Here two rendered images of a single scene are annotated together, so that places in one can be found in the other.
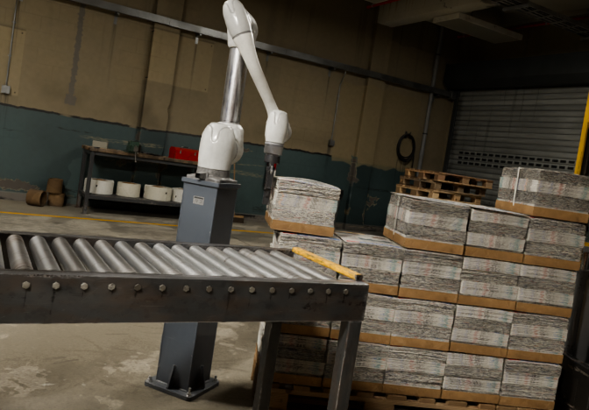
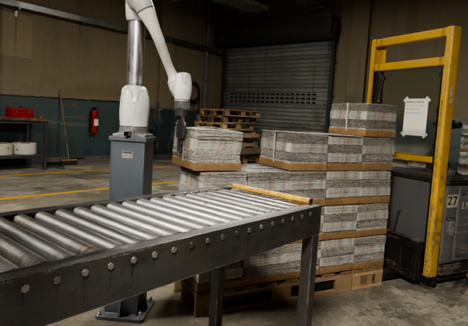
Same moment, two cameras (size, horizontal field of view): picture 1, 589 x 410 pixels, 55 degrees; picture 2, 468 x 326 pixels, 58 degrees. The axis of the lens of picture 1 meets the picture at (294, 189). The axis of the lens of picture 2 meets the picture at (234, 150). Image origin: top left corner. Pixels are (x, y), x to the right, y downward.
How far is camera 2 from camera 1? 73 cm
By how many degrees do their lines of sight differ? 20
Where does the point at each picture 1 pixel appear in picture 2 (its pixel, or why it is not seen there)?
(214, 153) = (136, 113)
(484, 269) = (338, 178)
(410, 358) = (299, 251)
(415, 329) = not seen: hidden behind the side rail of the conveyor
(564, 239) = (384, 150)
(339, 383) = (308, 284)
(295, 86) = (106, 49)
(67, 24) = not seen: outside the picture
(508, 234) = (352, 151)
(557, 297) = (381, 189)
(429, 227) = (303, 153)
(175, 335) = not seen: hidden behind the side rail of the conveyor
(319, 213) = (229, 152)
